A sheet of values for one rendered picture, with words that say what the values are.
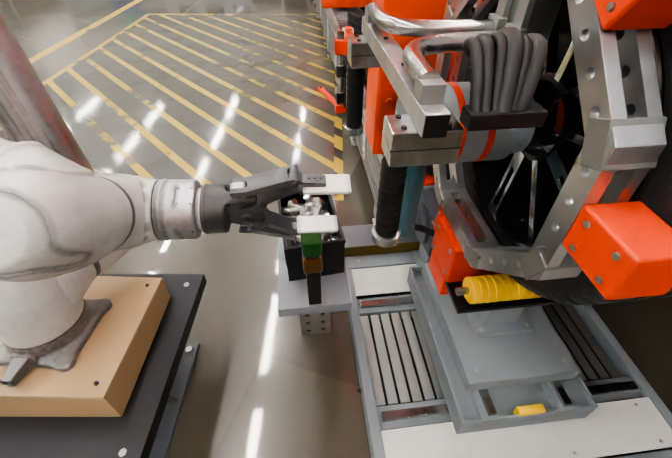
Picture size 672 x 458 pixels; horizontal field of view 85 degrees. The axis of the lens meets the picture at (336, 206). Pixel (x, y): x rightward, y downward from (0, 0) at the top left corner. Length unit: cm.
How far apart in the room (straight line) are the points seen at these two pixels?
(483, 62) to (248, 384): 112
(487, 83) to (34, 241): 46
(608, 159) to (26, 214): 56
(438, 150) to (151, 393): 83
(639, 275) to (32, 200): 58
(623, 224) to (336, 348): 100
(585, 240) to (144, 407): 91
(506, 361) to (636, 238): 70
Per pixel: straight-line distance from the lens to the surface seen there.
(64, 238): 41
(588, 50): 53
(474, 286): 84
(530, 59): 49
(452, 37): 59
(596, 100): 51
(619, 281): 50
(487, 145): 67
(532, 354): 118
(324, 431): 123
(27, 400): 104
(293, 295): 89
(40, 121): 93
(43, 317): 95
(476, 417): 114
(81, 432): 106
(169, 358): 105
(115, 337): 102
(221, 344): 139
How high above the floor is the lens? 117
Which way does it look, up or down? 41 degrees down
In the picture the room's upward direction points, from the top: straight up
